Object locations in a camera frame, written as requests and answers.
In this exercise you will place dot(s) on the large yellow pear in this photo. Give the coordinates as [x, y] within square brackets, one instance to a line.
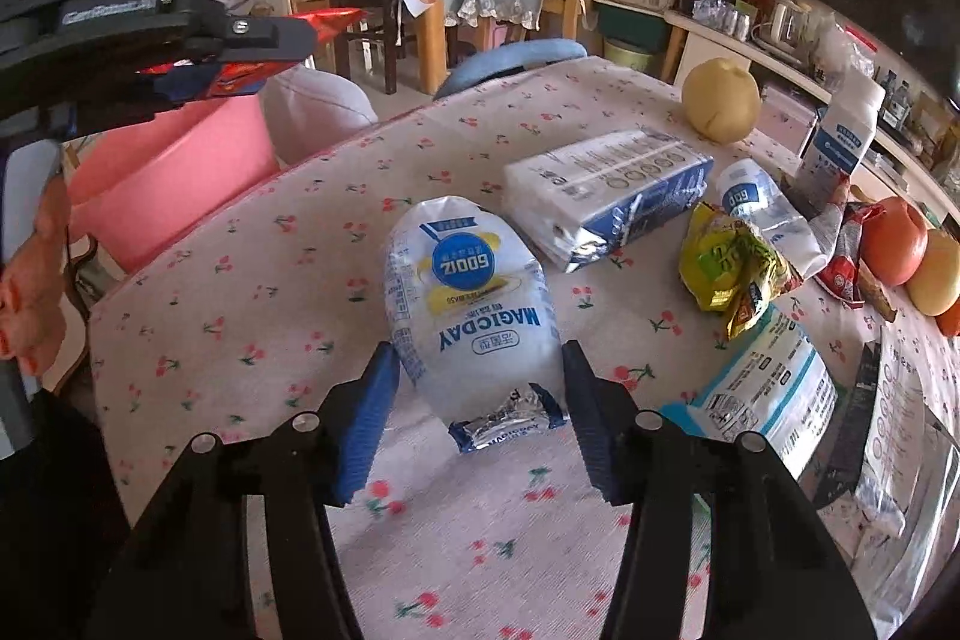
[720, 100]

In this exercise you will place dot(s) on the red shiny snack wrapper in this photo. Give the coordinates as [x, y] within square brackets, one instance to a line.
[330, 19]

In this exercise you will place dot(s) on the dark flat packet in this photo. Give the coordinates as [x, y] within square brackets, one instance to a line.
[851, 430]

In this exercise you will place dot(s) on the dark green storage box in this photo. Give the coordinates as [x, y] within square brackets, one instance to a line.
[630, 21]

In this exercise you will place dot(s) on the crushed clear plastic bottle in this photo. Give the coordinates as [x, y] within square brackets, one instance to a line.
[757, 197]

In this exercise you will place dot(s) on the flat white blue tissue packet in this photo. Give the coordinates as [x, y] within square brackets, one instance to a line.
[600, 183]

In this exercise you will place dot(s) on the white electric kettle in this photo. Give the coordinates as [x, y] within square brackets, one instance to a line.
[787, 21]

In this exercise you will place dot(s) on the red white snack wrapper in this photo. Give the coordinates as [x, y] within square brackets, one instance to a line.
[844, 269]

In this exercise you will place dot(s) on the person's left hand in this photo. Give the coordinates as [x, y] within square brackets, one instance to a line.
[30, 302]

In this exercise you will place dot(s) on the blue chair back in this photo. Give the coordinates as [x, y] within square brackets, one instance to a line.
[510, 61]

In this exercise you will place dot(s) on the white plastic bottle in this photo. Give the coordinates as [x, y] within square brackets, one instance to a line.
[836, 138]

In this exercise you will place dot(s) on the white television cabinet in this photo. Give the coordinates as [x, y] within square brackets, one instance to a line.
[709, 36]

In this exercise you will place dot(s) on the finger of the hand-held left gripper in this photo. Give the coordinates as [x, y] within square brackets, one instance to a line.
[270, 40]
[112, 109]

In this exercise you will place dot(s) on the puffed white blue bag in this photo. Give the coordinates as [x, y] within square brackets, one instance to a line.
[472, 310]

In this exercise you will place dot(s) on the pink plastic bucket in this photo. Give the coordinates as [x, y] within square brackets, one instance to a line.
[165, 183]

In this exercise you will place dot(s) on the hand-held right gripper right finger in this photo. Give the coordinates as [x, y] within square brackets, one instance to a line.
[600, 445]

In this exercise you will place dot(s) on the teal white wet wipes packet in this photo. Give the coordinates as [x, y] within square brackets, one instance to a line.
[765, 385]

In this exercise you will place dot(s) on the light green bin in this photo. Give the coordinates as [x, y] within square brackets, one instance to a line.
[630, 57]

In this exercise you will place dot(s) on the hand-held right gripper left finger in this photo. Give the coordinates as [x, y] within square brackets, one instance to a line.
[367, 437]

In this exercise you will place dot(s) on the white seat cushion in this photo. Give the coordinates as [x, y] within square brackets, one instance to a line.
[315, 108]

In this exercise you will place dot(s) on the small orange fruit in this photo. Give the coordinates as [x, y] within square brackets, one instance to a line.
[949, 323]

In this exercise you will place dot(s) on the filled translucent plastic bag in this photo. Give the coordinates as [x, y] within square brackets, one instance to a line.
[840, 48]

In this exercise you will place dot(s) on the yellow apple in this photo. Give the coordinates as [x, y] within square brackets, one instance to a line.
[936, 274]

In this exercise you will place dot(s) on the yellow green snack wrapper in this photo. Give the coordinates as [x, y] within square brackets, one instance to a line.
[731, 265]

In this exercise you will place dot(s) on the clear plastic bag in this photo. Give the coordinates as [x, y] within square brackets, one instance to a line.
[907, 430]

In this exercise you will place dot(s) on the orange red apple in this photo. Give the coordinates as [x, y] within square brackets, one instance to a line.
[892, 239]

